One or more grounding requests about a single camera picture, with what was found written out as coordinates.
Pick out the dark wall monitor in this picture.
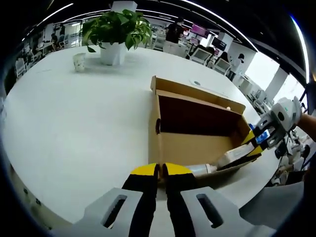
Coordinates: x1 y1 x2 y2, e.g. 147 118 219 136
212 37 228 49

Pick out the purple wall screen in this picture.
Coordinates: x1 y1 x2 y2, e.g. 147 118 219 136
192 24 209 39

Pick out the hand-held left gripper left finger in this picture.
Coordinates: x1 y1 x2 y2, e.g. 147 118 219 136
74 162 160 237

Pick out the small white cup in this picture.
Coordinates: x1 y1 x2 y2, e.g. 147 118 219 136
73 52 86 73

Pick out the brown cardboard shoe box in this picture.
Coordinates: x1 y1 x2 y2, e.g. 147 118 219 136
148 75 262 188

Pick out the white background office chair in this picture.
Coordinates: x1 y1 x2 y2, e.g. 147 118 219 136
190 48 212 66
213 59 232 76

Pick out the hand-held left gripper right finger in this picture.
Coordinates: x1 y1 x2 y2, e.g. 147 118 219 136
161 161 245 237

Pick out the green potted plant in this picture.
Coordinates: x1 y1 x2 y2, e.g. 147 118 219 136
81 9 153 66

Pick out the white mesh office chair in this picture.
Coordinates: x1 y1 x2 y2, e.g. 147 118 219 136
239 181 304 230

